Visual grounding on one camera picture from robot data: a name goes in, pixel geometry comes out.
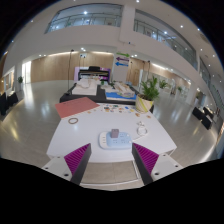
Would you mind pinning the black covered tables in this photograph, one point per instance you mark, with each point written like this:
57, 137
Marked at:
6, 101

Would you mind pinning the white power strip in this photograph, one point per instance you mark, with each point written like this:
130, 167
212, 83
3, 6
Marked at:
115, 142

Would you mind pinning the pink rectangular mat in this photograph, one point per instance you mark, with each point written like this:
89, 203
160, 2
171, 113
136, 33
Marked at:
76, 106

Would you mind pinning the row of small colourful badges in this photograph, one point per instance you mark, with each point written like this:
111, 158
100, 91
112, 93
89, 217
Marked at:
116, 108

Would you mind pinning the small grey-mauve charger block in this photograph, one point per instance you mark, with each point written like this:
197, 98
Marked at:
114, 133

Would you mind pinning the tall indoor plant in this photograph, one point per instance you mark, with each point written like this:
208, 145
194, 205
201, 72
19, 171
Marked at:
20, 80

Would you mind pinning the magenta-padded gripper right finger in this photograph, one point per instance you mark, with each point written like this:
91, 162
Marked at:
146, 160

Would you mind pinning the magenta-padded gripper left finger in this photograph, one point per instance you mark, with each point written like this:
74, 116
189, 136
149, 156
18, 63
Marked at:
78, 160

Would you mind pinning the recessed ceiling lights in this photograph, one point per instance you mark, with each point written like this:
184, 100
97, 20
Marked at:
181, 26

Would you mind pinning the distant green potted plants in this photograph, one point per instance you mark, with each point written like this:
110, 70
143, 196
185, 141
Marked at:
163, 83

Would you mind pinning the blue model base board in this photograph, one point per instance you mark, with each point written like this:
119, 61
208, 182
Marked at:
112, 95

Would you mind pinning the glass balcony railing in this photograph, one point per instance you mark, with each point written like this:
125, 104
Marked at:
163, 37
83, 20

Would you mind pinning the black display table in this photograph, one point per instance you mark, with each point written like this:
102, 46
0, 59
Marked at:
100, 98

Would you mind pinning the potted plant in striped pot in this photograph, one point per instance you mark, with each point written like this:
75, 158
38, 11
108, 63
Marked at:
148, 96

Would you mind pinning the arrow direction signs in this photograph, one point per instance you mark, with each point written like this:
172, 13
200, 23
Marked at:
121, 59

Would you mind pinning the black piano with purple backdrop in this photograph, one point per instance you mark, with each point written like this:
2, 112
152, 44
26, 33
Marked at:
93, 71

